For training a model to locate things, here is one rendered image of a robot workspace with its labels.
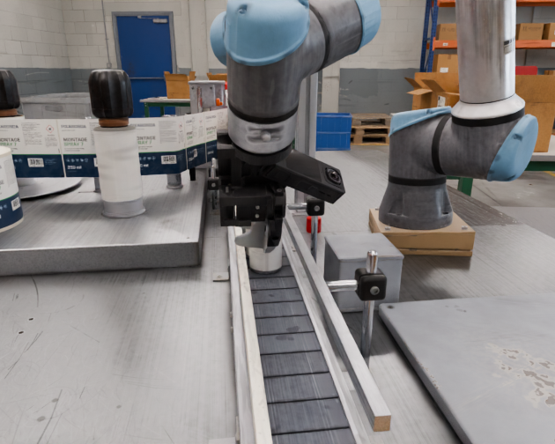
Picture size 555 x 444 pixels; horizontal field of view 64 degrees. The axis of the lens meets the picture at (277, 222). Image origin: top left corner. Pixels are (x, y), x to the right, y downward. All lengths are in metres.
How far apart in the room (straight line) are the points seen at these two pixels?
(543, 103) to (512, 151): 1.79
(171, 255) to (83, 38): 8.88
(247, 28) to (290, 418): 0.34
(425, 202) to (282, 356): 0.52
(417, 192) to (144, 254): 0.53
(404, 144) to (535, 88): 1.70
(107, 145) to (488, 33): 0.71
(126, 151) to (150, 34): 8.15
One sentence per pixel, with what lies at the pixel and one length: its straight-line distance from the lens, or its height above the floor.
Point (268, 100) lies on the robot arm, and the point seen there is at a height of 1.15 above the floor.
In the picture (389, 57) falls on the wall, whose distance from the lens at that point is 8.73.
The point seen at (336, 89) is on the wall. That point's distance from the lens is 8.59.
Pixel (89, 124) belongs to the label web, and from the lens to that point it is 1.21.
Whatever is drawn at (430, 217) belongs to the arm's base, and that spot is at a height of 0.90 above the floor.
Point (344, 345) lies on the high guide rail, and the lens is 0.39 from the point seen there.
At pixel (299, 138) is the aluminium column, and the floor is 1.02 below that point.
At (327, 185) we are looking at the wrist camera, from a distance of 0.55.
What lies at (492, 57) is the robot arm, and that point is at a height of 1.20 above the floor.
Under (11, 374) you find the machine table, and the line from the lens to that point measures 0.65.
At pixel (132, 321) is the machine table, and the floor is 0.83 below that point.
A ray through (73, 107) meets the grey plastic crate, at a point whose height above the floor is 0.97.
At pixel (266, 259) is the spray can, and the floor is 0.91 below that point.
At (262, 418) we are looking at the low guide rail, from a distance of 0.39.
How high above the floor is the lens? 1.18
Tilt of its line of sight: 19 degrees down
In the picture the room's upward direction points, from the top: straight up
